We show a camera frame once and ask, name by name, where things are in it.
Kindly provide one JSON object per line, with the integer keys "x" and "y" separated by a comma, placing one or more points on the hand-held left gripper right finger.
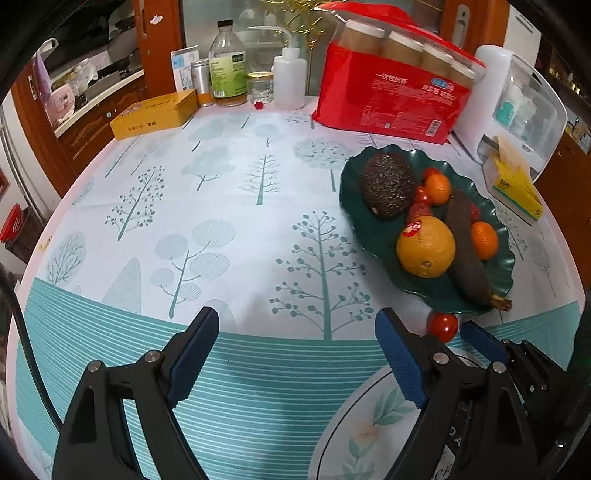
{"x": 401, "y": 364}

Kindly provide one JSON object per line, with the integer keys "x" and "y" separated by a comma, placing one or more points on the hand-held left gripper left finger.
{"x": 194, "y": 360}

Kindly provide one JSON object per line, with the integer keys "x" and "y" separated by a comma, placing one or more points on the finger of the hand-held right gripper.
{"x": 480, "y": 339}

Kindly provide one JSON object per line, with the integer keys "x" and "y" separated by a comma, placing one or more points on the red cherry tomato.
{"x": 442, "y": 326}
{"x": 422, "y": 195}
{"x": 431, "y": 173}

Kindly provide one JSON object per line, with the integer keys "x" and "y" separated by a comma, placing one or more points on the small tangerine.
{"x": 437, "y": 188}
{"x": 485, "y": 240}

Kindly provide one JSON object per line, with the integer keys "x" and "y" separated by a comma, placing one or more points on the red bumpy lychee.
{"x": 473, "y": 213}
{"x": 418, "y": 212}

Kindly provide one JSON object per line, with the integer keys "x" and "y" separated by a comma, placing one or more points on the dark green scalloped plate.
{"x": 355, "y": 207}

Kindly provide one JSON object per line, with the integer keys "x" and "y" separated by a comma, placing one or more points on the dark overripe banana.
{"x": 471, "y": 272}

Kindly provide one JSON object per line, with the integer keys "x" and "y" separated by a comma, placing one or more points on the large orange with red sticker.
{"x": 425, "y": 251}

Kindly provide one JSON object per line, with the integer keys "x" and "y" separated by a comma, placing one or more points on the tree print tablecloth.
{"x": 258, "y": 258}

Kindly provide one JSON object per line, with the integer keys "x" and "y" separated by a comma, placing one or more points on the yellow tissue box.
{"x": 517, "y": 194}

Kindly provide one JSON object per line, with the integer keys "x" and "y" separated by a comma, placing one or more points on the dark avocado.
{"x": 387, "y": 187}

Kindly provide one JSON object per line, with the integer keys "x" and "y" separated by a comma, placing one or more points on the red plastic basket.
{"x": 11, "y": 226}

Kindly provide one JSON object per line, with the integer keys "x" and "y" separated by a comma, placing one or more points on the yellow tin box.
{"x": 152, "y": 113}

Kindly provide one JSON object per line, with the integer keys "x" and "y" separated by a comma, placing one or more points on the white appliance with clear cover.
{"x": 489, "y": 83}

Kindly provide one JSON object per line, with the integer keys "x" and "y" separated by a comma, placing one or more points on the red paper cup package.
{"x": 383, "y": 101}

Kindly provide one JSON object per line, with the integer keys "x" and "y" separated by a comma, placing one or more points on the small glass jar yellow lid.
{"x": 261, "y": 90}

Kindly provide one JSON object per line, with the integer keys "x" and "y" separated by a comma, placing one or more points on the metal can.
{"x": 202, "y": 78}

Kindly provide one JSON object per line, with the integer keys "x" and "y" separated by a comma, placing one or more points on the white blue leaflet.
{"x": 182, "y": 69}

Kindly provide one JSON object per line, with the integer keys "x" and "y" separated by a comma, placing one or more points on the white squeeze bottle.
{"x": 288, "y": 83}

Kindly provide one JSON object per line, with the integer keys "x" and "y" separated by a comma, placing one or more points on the glass bottle with green label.
{"x": 227, "y": 69}

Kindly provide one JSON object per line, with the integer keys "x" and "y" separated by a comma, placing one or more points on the wooden cabinet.
{"x": 157, "y": 55}

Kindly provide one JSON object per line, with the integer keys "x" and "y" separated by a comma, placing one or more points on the purple plastic bag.
{"x": 42, "y": 74}

